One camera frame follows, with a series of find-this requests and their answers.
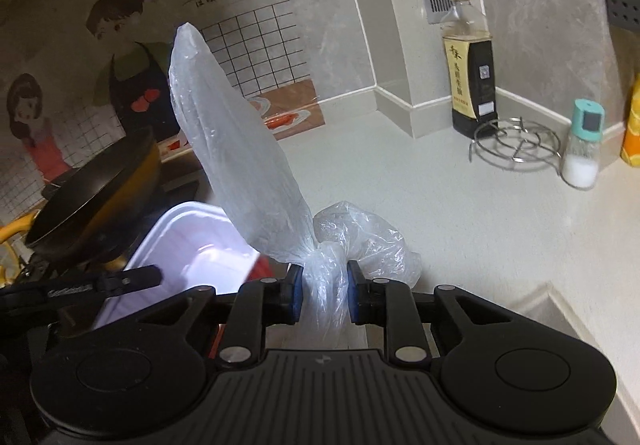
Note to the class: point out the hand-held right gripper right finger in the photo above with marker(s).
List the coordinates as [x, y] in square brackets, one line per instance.
[354, 295]

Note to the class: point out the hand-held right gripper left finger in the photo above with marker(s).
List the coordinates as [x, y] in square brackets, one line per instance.
[297, 295]

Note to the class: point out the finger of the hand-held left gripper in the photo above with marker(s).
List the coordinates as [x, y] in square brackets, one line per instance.
[100, 286]

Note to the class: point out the clear plastic container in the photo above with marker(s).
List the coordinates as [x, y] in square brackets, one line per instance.
[175, 255]

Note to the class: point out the clear plastic bag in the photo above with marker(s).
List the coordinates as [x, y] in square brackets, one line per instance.
[235, 150]

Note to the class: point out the black frying pan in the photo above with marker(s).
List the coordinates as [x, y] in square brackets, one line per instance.
[95, 205]

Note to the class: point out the salt shaker with teal lid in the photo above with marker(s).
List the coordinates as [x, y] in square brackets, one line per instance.
[582, 150]

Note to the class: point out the orange juice bottle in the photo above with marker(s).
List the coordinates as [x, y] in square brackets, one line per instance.
[632, 125]

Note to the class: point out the cartoon wall poster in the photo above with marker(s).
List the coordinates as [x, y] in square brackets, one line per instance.
[125, 25]

